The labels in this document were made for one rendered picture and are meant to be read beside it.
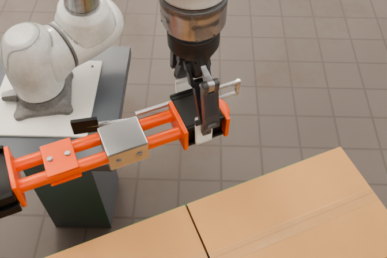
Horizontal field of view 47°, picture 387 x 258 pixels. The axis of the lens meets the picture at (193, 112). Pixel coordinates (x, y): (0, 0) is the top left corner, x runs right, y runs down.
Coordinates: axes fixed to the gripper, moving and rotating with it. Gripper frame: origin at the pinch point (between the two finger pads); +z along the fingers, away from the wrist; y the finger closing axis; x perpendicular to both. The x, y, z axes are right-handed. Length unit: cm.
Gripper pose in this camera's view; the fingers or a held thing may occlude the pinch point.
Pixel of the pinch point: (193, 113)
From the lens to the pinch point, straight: 78.0
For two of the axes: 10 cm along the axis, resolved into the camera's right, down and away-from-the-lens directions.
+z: 0.0, 6.1, 7.9
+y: 3.8, 7.3, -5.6
